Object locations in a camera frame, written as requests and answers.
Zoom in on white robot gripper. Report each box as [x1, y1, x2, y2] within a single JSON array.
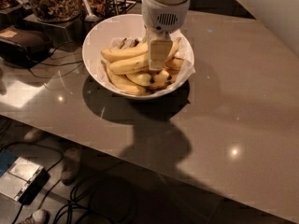
[[141, 0, 190, 71]]

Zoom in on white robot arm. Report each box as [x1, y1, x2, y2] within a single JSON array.
[[142, 0, 299, 70]]

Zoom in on top yellow banana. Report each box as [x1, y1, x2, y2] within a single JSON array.
[[101, 37, 181, 62]]

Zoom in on right yellow banana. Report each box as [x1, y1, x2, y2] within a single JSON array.
[[165, 57, 184, 71]]

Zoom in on long middle yellow banana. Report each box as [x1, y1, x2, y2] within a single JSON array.
[[108, 54, 149, 75]]

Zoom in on small centre yellow banana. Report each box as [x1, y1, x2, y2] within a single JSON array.
[[127, 72, 154, 87]]

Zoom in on lower left yellow banana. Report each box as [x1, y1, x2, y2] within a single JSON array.
[[106, 62, 148, 95]]

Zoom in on white ceramic bowl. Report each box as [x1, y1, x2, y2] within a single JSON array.
[[81, 13, 195, 102]]

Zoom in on metal serving scoop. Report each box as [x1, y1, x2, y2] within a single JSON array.
[[82, 0, 99, 22]]

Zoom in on glass jar of nuts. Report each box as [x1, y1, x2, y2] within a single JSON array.
[[29, 0, 80, 23]]

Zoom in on black waffle iron appliance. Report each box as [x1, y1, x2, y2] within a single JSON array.
[[0, 26, 53, 68]]

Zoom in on grey shoe middle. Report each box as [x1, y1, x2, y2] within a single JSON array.
[[61, 147, 81, 185]]

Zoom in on grey shoe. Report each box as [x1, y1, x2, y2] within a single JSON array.
[[23, 128, 45, 143], [18, 209, 49, 224], [61, 147, 81, 185]]

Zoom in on grey shoe upper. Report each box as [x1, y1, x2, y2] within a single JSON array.
[[23, 128, 45, 143]]

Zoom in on silver box on floor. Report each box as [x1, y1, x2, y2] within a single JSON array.
[[0, 157, 49, 204]]

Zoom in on grey shoe bottom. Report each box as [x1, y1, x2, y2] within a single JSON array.
[[18, 209, 49, 224]]

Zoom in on black wire rack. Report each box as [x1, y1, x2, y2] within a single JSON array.
[[104, 0, 137, 19]]

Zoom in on black appliance power cord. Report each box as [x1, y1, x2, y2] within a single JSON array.
[[27, 40, 85, 80]]

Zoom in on black floor cables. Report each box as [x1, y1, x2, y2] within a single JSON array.
[[0, 140, 138, 224]]

